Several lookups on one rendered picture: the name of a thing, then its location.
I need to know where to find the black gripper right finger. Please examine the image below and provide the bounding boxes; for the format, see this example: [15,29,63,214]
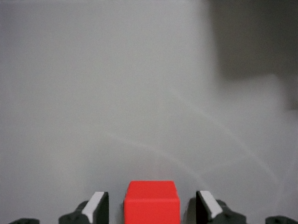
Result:
[196,191,298,224]

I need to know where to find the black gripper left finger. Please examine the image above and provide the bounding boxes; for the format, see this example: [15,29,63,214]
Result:
[9,192,109,224]

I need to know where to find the red block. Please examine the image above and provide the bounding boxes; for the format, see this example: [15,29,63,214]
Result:
[124,181,180,224]

